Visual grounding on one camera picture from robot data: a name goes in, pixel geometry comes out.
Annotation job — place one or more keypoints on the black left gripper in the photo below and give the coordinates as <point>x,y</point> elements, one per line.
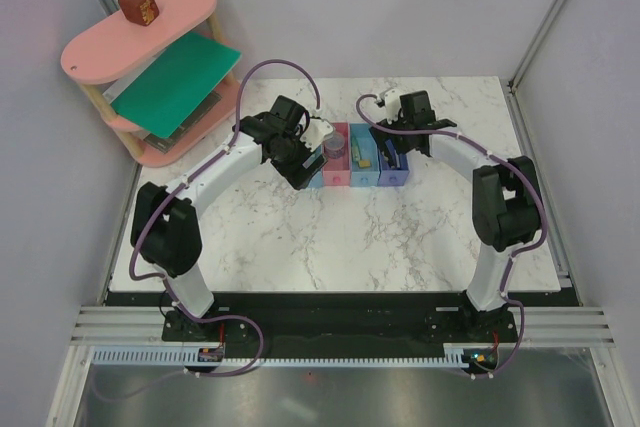
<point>297,175</point>

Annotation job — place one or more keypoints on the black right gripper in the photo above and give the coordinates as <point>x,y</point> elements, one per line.
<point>382,136</point>

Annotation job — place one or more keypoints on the pink plastic bin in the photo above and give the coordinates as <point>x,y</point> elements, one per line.
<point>337,172</point>

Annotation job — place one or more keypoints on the small blue cup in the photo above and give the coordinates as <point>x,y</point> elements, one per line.
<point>335,146</point>

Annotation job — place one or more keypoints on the blue capped white marker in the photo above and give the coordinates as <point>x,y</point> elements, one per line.
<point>396,159</point>

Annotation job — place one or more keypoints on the light green highlighter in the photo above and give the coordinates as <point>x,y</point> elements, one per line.
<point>355,151</point>

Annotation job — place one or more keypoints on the purple blue plastic bin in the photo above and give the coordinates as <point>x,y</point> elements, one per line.
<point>389,178</point>

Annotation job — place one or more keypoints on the light blue plastic bin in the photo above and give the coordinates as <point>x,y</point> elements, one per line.
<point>364,177</point>

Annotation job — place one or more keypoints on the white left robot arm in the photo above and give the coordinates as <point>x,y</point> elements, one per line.
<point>166,230</point>

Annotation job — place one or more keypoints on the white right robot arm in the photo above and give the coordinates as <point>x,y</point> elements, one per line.
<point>507,211</point>

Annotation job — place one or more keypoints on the green board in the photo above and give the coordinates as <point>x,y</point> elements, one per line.
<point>170,89</point>

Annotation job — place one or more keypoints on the pink two-tier shelf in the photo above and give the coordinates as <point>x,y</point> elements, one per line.
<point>106,58</point>

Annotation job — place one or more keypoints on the brown wooden cube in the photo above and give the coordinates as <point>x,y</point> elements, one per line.
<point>139,12</point>

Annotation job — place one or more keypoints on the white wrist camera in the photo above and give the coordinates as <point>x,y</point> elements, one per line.
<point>390,101</point>
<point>318,131</point>

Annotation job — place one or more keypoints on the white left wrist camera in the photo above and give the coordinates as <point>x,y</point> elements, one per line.
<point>318,131</point>

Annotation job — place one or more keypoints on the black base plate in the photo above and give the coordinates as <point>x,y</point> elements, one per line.
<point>322,324</point>

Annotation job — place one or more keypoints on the aluminium frame rail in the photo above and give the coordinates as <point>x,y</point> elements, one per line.
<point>548,126</point>

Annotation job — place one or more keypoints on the white slotted cable duct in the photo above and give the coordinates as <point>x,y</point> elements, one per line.
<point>192,356</point>

